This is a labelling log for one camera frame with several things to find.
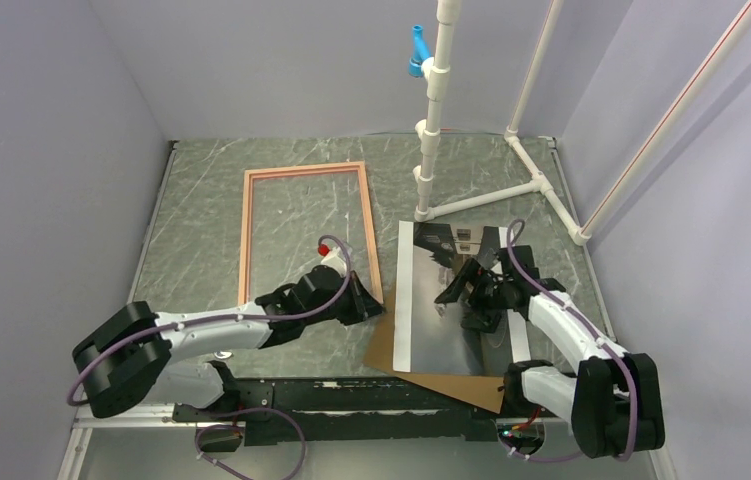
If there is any blue pipe fitting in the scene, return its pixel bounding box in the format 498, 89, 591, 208
407, 25, 434, 80

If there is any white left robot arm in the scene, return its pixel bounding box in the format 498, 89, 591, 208
67, 265, 385, 420

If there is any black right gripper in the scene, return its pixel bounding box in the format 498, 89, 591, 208
436, 258, 513, 333

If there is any red wooden picture frame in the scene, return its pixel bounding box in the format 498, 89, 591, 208
237, 161, 384, 304

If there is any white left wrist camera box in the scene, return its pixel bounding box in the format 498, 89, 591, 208
317, 243, 352, 277

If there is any glossy photo with white borders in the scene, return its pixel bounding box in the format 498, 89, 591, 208
392, 221, 531, 376

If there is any brown cardboard backing board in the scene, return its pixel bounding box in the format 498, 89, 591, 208
362, 290, 505, 414

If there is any clear acrylic sheet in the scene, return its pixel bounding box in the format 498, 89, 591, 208
248, 173, 371, 300

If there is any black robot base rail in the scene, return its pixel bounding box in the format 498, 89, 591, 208
172, 377, 536, 445

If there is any white PVC pipe stand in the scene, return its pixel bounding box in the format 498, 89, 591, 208
413, 1, 751, 246

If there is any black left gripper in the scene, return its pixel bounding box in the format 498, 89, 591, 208
304, 270, 387, 326

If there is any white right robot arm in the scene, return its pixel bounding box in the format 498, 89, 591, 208
435, 219, 666, 461

